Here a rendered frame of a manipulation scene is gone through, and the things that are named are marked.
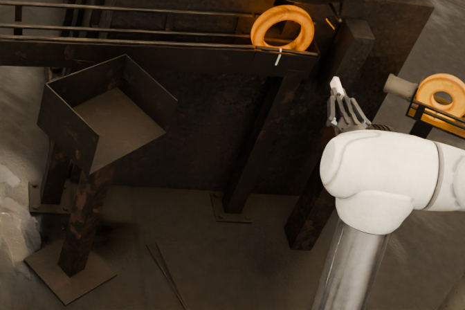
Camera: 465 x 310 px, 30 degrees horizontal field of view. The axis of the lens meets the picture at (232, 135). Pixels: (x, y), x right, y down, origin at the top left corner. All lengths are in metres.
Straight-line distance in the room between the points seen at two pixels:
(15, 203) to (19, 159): 0.20
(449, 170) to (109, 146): 0.93
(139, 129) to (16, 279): 0.65
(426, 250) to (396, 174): 1.68
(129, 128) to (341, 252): 0.79
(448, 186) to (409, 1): 1.16
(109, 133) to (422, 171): 0.92
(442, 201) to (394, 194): 0.09
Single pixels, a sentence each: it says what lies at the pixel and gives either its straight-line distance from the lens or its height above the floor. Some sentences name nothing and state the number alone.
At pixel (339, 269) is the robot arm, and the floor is 0.92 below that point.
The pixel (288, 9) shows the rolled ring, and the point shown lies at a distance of 2.44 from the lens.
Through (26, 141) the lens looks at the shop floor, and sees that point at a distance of 2.99.
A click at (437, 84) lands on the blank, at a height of 0.75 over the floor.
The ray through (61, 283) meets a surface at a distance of 2.61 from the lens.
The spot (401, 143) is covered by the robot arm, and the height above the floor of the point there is 1.17.
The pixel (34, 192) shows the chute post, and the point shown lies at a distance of 2.83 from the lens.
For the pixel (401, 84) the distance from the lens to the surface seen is 2.63.
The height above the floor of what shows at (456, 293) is 0.30.
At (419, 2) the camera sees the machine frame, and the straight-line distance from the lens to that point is 2.69.
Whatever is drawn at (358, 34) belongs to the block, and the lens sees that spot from 2.54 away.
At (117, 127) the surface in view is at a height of 0.60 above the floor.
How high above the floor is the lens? 2.08
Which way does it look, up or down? 40 degrees down
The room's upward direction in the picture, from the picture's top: 22 degrees clockwise
